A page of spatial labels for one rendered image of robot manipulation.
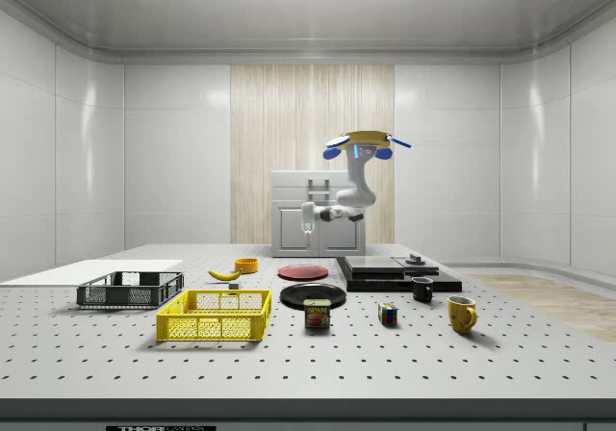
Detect yellow mug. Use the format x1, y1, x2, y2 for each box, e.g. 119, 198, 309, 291
447, 295, 478, 334

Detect drone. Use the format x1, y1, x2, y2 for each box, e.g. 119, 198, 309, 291
321, 131, 413, 162

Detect black plate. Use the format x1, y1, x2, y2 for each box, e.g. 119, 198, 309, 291
279, 282, 348, 309

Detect black mug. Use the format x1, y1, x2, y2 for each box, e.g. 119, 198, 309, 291
411, 276, 435, 303

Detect flat-sided can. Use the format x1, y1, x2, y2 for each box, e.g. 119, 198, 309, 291
303, 298, 332, 329

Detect white cabinet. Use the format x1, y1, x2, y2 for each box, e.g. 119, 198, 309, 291
270, 169, 367, 258

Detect dark grey basket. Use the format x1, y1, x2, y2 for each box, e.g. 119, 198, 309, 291
76, 270, 186, 311

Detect black stove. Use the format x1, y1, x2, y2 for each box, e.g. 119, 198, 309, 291
335, 252, 463, 292

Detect white board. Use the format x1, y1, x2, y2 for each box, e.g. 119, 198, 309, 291
0, 259, 185, 287

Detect banana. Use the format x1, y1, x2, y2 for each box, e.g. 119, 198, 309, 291
208, 267, 244, 282

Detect red plate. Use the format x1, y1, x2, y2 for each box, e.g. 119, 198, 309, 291
277, 264, 328, 281

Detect yellow basket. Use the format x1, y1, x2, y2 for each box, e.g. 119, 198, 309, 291
155, 289, 272, 342

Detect puzzle cube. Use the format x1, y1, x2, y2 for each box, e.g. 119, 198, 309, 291
377, 301, 399, 327

